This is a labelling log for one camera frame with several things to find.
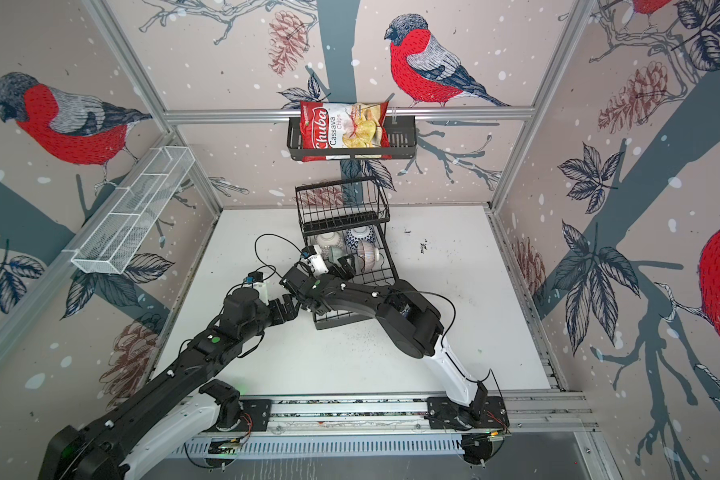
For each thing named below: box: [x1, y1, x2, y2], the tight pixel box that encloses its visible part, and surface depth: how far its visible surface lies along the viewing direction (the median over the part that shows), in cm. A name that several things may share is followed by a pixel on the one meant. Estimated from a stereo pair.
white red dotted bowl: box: [316, 231, 344, 249], surface depth 105 cm
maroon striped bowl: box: [356, 240, 380, 272], surface depth 97 cm
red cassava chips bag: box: [299, 101, 393, 162], surface depth 90 cm
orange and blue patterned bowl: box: [345, 226, 376, 250], surface depth 106 cm
